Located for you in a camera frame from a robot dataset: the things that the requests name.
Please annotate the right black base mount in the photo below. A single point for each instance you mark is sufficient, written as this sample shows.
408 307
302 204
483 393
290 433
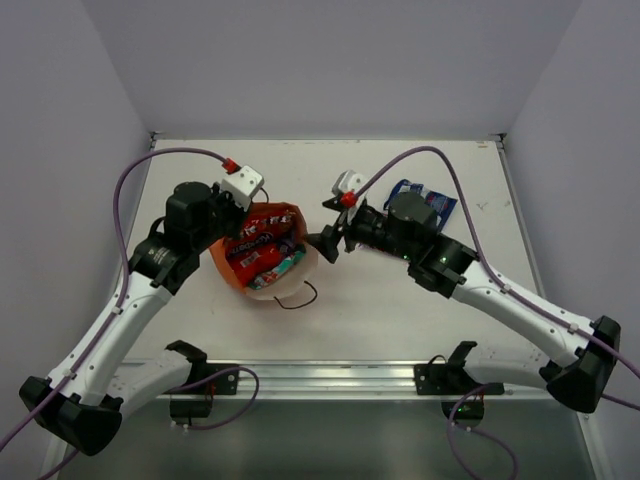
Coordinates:
445 376

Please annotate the green wafer packet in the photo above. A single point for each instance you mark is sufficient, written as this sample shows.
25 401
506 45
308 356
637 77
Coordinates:
264 276

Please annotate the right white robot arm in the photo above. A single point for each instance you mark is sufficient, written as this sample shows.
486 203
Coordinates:
572 357

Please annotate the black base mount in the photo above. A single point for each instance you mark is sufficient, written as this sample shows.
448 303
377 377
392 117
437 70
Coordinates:
194 400
445 376

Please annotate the aluminium table rail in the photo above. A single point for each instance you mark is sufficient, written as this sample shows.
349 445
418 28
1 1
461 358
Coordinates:
344 380

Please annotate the orange paper bag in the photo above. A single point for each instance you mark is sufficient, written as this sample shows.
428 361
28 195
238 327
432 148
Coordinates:
289 284

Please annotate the blue white snack packet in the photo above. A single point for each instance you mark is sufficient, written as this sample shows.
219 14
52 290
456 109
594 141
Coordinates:
442 204

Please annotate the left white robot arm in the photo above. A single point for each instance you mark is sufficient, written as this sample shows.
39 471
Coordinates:
80 401

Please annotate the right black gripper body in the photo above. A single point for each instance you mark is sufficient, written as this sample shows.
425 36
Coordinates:
371 230

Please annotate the red snack packet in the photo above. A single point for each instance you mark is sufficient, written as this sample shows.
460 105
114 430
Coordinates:
275 223

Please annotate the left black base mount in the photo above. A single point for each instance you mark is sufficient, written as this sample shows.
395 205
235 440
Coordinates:
194 400

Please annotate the red chocolate bar packet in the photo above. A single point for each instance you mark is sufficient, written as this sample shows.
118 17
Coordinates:
255 247

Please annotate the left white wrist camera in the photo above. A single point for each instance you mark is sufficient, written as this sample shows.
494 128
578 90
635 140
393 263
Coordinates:
241 182

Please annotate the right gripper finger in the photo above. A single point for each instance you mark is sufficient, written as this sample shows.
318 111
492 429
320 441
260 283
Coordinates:
326 242
334 203

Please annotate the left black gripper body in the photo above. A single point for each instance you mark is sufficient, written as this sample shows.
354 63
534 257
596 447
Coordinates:
233 212

